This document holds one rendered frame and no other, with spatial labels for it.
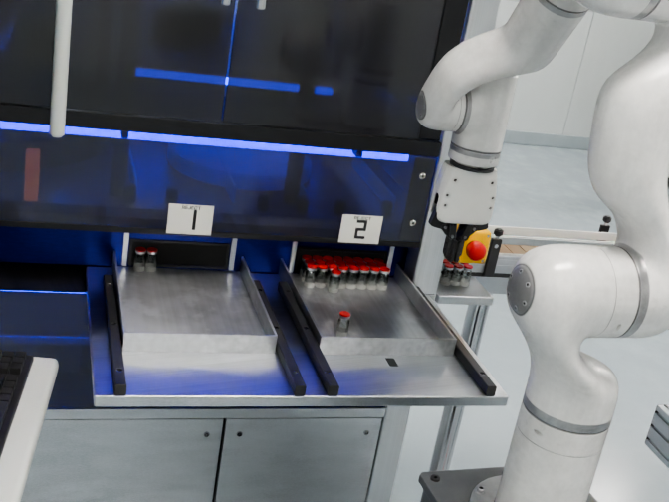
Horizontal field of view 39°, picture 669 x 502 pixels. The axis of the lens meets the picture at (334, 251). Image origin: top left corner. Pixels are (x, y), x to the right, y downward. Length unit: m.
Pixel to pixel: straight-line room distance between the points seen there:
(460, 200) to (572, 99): 5.87
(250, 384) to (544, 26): 0.72
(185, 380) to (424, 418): 1.85
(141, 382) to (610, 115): 0.82
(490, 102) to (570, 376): 0.50
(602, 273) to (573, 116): 6.29
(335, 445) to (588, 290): 1.06
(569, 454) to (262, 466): 0.96
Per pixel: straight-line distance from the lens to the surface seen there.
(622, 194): 1.21
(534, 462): 1.33
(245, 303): 1.83
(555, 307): 1.18
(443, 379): 1.69
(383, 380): 1.65
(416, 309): 1.93
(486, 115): 1.54
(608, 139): 1.20
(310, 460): 2.15
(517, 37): 1.44
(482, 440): 3.28
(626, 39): 7.54
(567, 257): 1.20
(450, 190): 1.58
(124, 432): 2.03
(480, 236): 1.99
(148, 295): 1.82
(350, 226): 1.89
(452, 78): 1.47
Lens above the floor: 1.67
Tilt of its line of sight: 22 degrees down
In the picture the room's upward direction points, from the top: 10 degrees clockwise
